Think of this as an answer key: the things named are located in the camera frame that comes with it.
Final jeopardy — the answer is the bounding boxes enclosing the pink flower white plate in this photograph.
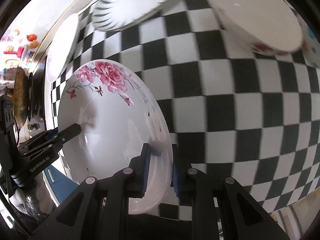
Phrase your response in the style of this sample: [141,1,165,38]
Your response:
[57,59,173,215]

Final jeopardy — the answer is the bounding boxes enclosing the grey flower white plate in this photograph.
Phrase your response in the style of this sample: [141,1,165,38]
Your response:
[46,14,79,83]

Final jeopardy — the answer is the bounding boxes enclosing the blue leaf pattern plate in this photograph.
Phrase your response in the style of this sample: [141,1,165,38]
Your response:
[92,0,168,31]

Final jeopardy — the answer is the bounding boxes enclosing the metal wok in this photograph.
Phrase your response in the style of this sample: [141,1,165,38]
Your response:
[13,67,29,129]

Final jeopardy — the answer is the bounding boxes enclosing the black white checkered mat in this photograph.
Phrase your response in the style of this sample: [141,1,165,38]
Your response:
[51,0,319,212]

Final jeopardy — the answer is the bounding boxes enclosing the white bowl blue pattern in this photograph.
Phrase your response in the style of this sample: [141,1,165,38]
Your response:
[292,9,320,68]

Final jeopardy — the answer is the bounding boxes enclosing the white bowl red flowers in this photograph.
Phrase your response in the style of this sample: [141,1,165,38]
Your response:
[210,0,303,56]

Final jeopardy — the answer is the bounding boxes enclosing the colourful fruit wall sticker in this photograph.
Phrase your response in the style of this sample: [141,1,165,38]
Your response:
[1,29,40,85]

